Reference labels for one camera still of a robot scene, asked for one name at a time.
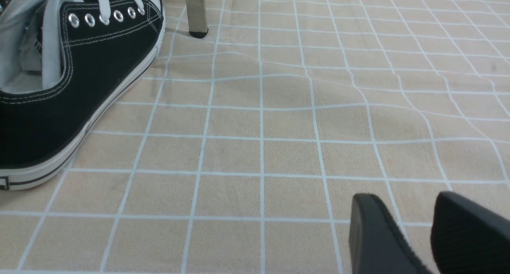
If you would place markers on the beige checked floor cloth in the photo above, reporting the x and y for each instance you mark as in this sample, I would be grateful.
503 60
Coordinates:
240 152

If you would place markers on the steel shoe rack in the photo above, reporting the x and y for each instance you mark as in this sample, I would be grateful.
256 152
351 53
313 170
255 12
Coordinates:
196 13

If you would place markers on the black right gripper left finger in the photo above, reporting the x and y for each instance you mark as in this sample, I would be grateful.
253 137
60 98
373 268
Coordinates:
376 243

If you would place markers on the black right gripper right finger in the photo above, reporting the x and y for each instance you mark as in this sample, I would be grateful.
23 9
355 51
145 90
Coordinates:
467 238

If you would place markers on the black canvas sneaker right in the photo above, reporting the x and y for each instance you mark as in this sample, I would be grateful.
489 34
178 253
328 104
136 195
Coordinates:
63 64

